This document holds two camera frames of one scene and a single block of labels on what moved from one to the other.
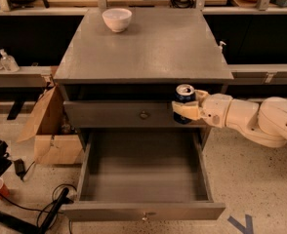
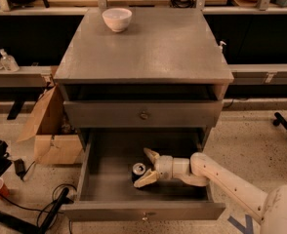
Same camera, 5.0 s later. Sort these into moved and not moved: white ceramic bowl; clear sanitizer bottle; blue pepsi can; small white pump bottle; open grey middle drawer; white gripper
Moved: blue pepsi can; white gripper
Not moved: small white pump bottle; clear sanitizer bottle; open grey middle drawer; white ceramic bowl
